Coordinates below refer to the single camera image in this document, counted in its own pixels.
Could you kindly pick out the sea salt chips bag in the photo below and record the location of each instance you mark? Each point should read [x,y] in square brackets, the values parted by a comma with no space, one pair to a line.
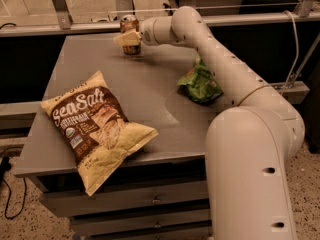
[93,124]

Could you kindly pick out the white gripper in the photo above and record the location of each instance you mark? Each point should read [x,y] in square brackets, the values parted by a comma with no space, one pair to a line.
[149,33]

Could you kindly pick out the grey drawer cabinet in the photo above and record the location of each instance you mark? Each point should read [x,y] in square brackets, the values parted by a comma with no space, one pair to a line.
[159,192]

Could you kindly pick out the metal guard rail frame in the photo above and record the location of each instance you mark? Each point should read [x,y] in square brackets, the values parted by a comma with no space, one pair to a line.
[35,17]

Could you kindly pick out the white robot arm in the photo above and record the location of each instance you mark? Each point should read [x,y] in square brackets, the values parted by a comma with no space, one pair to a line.
[247,144]

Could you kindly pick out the green snack bag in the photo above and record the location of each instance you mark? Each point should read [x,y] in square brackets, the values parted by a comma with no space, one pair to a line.
[199,83]

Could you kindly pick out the orange soda can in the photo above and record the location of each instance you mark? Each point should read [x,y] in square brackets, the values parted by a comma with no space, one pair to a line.
[129,26]

